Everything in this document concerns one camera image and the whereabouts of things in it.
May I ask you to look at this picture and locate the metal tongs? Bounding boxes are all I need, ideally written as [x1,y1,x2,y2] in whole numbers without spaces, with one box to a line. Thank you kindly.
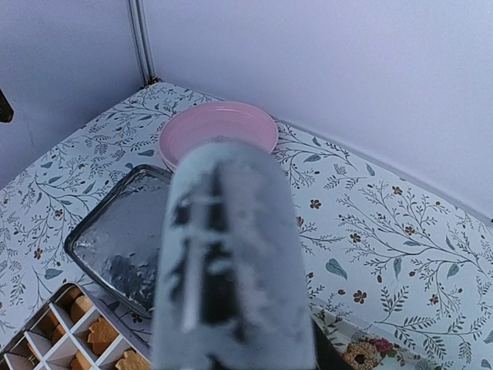
[151,140,316,369]

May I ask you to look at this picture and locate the silver tin lid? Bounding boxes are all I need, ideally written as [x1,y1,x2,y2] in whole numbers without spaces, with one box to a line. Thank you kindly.
[64,164,172,318]

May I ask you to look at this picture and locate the pink plate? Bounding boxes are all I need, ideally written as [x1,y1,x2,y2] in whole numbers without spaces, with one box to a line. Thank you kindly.
[159,101,279,169]

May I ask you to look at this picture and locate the floral cookie tray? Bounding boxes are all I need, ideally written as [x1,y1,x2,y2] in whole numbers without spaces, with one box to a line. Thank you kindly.
[309,299,441,369]

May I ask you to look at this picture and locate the brown flower donut cookie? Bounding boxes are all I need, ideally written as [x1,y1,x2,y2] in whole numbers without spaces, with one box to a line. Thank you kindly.
[342,341,379,370]

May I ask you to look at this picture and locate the pink divided cookie tin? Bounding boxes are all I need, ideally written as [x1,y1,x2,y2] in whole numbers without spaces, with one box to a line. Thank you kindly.
[1,284,151,369]

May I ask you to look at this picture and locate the left aluminium frame post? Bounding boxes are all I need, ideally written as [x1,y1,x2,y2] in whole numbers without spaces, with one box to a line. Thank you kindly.
[126,0,159,86]

